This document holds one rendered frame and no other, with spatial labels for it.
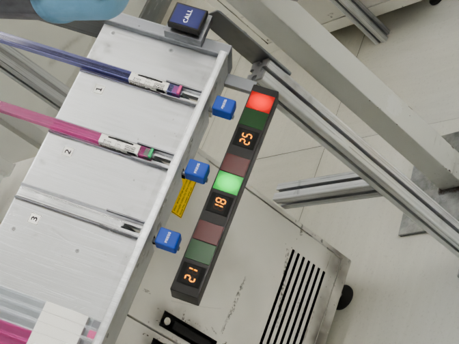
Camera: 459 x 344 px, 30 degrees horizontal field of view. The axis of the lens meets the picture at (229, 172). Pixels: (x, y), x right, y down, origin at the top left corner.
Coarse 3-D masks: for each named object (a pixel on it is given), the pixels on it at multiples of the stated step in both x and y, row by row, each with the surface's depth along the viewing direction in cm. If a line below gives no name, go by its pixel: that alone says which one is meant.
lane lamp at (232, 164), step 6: (228, 156) 122; (234, 156) 122; (228, 162) 122; (234, 162) 122; (240, 162) 122; (246, 162) 122; (222, 168) 122; (228, 168) 122; (234, 168) 122; (240, 168) 122; (246, 168) 122; (234, 174) 121; (240, 174) 121
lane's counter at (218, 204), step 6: (216, 192) 120; (210, 198) 120; (216, 198) 120; (222, 198) 120; (228, 198) 120; (210, 204) 119; (216, 204) 119; (222, 204) 119; (228, 204) 119; (210, 210) 119; (216, 210) 119; (222, 210) 119; (228, 210) 119
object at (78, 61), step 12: (0, 36) 129; (12, 36) 129; (24, 48) 129; (36, 48) 128; (48, 48) 128; (60, 60) 128; (72, 60) 127; (84, 60) 127; (96, 72) 128; (108, 72) 126; (120, 72) 126
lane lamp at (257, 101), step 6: (252, 96) 127; (258, 96) 127; (264, 96) 127; (270, 96) 127; (252, 102) 126; (258, 102) 126; (264, 102) 126; (270, 102) 126; (252, 108) 126; (258, 108) 126; (264, 108) 126; (270, 108) 126
